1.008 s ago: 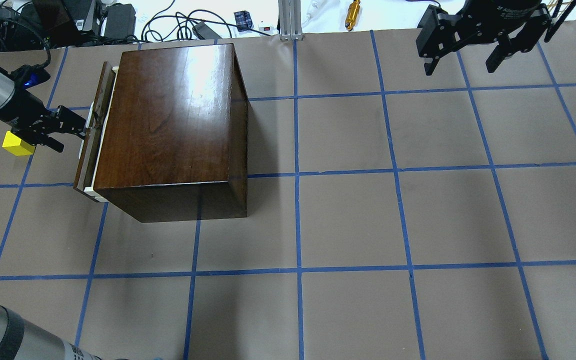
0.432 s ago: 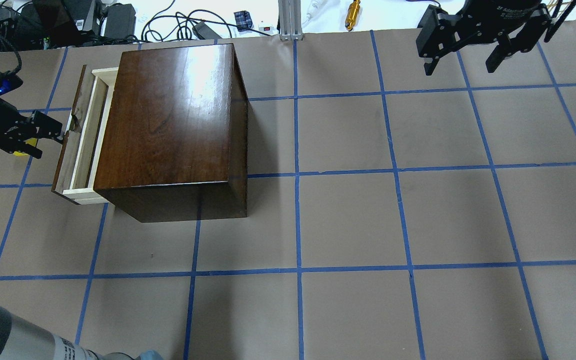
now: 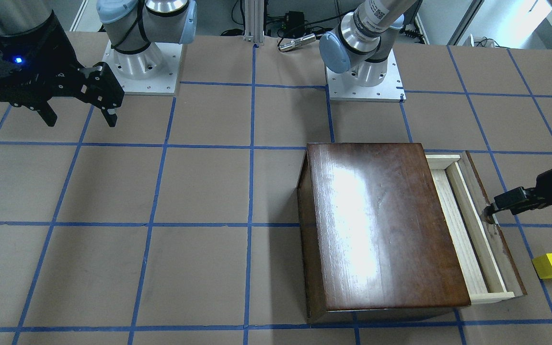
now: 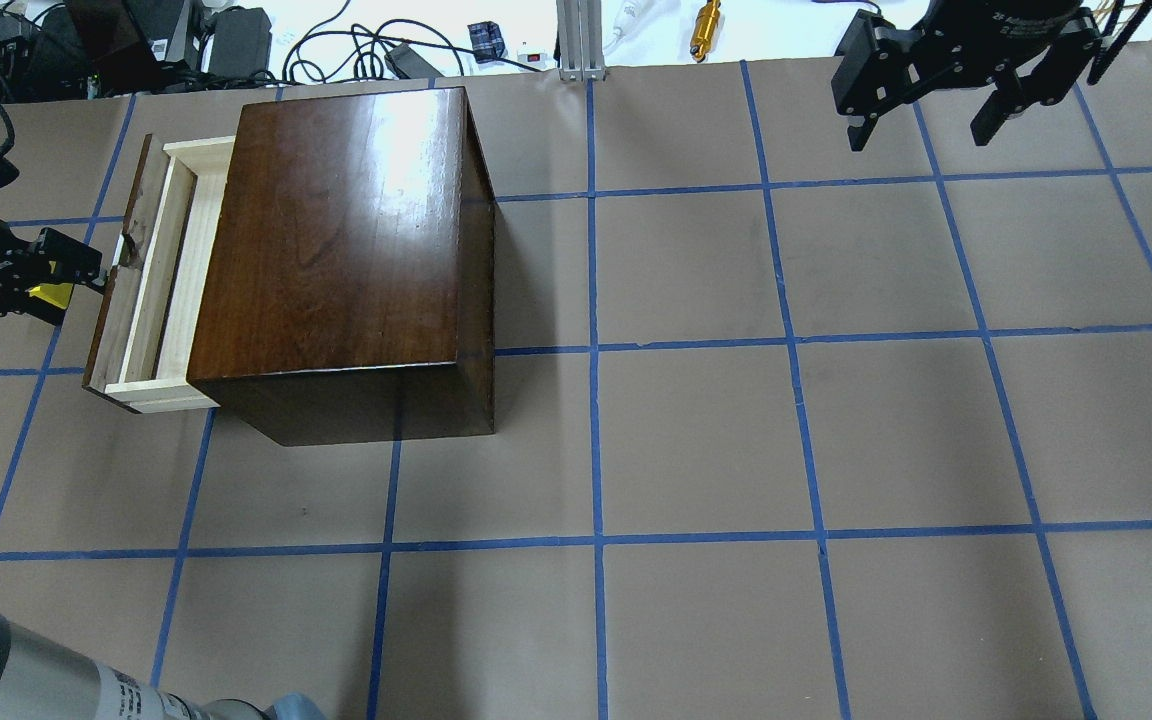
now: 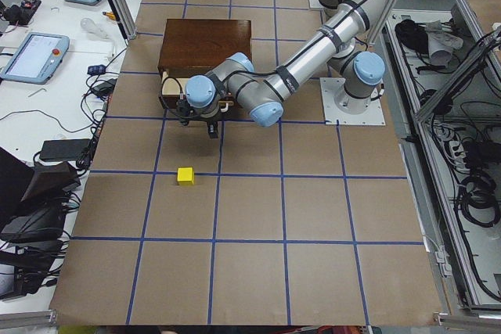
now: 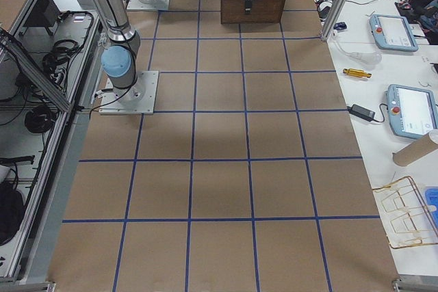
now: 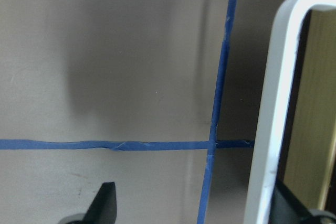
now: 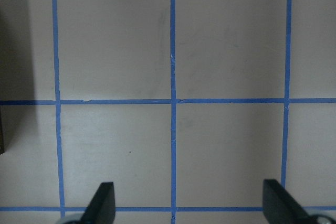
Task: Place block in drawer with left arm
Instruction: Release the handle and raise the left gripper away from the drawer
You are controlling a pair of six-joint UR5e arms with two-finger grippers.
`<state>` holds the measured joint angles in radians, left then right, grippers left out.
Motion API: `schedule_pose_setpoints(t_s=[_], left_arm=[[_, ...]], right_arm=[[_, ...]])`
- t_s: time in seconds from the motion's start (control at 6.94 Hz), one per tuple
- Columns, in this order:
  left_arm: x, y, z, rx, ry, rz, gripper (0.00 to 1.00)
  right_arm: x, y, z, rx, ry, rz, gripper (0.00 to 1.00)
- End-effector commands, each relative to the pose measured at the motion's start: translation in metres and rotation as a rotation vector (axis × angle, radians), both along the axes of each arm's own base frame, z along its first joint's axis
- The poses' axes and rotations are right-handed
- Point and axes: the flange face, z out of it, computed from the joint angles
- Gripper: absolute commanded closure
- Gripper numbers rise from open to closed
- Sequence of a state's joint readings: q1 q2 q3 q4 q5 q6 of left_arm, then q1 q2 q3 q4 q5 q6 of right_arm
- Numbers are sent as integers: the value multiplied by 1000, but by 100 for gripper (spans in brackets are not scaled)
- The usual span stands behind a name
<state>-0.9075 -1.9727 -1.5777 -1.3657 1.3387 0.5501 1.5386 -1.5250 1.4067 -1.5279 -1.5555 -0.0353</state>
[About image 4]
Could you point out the yellow block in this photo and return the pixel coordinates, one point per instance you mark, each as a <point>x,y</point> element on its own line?
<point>55,295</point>

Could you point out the light wood drawer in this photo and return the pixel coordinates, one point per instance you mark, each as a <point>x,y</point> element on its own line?
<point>145,333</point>

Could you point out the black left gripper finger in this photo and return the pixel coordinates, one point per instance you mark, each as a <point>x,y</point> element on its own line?
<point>18,303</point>
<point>65,260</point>

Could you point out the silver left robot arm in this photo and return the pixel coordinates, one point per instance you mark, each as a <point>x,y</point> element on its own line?
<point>42,679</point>

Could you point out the brass cylindrical connector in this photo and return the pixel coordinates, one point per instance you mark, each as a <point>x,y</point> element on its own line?
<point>704,32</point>

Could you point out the aluminium frame post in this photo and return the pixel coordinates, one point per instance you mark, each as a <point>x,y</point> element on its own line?
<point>580,54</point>

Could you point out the black power adapter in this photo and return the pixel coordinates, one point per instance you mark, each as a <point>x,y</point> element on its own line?
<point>240,42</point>

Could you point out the dark wooden drawer cabinet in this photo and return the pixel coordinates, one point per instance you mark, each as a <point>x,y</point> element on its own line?
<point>349,294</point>

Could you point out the small blue black box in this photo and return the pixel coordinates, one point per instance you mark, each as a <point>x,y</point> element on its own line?
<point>487,42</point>

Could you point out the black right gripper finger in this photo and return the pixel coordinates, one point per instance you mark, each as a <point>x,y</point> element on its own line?
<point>1001,110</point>
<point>872,77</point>

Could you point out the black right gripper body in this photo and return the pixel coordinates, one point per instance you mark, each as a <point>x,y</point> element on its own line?
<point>1021,22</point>

